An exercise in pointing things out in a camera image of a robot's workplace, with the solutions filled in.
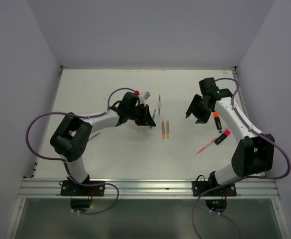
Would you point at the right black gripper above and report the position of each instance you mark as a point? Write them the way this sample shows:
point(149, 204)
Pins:
point(203, 117)

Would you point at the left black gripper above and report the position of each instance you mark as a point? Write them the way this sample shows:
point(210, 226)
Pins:
point(147, 121)

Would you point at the orange highlighter pen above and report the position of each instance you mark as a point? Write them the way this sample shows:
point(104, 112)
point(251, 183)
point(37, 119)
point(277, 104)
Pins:
point(163, 129)

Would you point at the yellow highlighter pen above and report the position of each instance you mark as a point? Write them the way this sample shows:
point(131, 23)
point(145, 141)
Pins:
point(167, 129)

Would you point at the thin black white pen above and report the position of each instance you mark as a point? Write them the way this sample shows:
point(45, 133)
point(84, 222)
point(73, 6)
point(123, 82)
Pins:
point(159, 105)

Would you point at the black orange marker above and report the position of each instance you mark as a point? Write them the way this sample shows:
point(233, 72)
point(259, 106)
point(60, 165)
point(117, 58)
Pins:
point(217, 120)

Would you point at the red pen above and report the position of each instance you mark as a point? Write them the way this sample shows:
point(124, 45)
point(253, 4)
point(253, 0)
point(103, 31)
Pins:
point(206, 146)

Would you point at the black pink marker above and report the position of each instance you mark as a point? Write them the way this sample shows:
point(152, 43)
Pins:
point(222, 137)

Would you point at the light blue highlighter pen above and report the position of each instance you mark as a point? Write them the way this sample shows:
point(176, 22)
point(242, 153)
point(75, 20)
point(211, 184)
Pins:
point(153, 117)

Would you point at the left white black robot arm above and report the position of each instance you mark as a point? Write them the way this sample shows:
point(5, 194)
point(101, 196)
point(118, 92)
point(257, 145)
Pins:
point(72, 135)

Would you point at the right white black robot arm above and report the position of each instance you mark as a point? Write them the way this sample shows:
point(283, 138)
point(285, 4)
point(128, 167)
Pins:
point(254, 152)

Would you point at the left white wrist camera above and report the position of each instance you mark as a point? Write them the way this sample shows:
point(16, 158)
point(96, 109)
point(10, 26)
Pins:
point(143, 97)

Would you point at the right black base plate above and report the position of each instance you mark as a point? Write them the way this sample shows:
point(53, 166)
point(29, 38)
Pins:
point(203, 188)

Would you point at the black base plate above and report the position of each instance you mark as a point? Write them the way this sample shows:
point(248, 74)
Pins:
point(203, 188)
point(69, 188)

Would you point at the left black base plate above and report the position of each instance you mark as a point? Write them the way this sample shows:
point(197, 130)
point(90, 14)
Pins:
point(69, 188)

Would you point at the aluminium front rail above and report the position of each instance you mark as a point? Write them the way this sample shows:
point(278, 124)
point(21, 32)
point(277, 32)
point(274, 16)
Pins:
point(151, 189)

